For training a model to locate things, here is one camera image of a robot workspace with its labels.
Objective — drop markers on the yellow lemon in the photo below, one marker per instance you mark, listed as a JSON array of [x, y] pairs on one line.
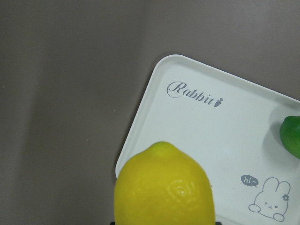
[[163, 186]]

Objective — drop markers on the green lemon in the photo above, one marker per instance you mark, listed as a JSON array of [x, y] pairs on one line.
[[290, 135]]

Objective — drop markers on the white rabbit tray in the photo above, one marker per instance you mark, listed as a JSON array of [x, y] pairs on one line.
[[230, 126]]

